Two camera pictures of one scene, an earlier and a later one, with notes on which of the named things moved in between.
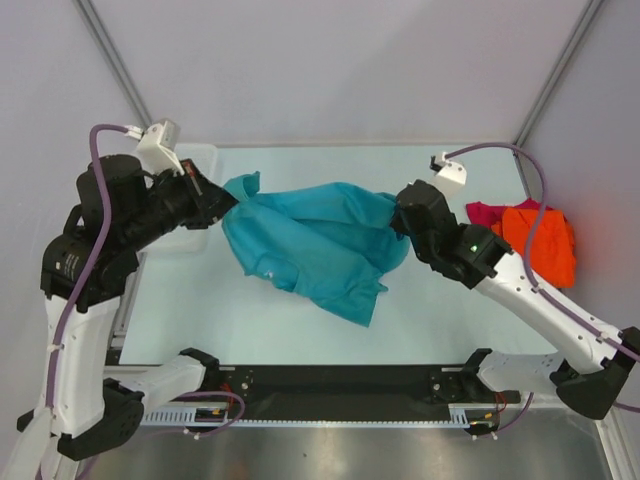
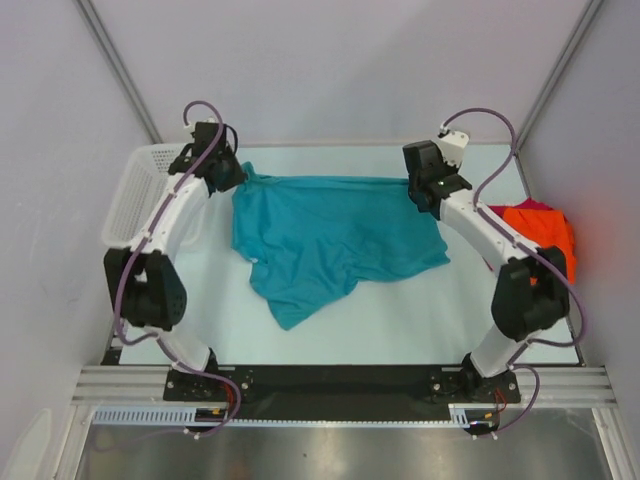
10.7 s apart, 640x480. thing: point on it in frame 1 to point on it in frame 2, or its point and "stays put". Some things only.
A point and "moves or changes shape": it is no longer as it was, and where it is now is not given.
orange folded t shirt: x=553 y=256 stays put
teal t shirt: x=330 y=244 moves or changes shape
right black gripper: x=397 y=222 to x=451 y=169
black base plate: x=348 y=392 stays put
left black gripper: x=209 y=200 to x=236 y=176
